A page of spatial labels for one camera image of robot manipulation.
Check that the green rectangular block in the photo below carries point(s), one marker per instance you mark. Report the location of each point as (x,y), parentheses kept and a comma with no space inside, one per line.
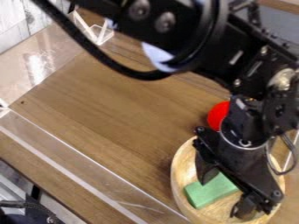
(202,195)

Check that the black clamp with screw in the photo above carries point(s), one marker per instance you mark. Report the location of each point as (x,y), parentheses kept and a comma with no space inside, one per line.
(25,210)

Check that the brown wooden bowl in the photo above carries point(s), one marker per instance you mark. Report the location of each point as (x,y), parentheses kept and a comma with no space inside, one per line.
(215,213)

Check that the clear acrylic front wall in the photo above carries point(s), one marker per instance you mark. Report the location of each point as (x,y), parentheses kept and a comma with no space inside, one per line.
(83,185)

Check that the clear acrylic corner bracket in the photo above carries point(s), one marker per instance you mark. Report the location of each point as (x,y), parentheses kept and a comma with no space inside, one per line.
(98,33)

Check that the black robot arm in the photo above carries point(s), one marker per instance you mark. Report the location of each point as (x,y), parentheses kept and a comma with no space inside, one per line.
(214,38)

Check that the red toy strawberry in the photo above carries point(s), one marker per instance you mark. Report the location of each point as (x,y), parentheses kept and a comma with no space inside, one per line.
(218,114)

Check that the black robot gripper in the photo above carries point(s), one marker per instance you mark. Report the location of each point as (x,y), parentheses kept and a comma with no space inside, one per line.
(245,166)

